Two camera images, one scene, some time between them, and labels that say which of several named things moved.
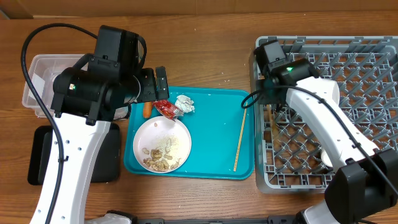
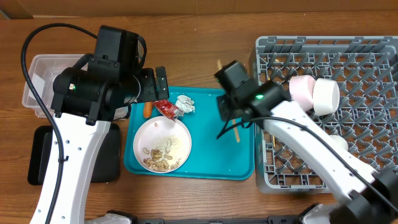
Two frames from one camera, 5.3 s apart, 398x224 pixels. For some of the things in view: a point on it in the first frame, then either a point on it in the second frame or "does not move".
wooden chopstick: x=240 y=141 to x=237 y=130
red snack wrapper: x=168 y=110 does not move
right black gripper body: x=266 y=96 to x=232 y=110
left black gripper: x=148 y=78 does not move
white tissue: x=185 y=103 does not move
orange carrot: x=147 y=109 does not move
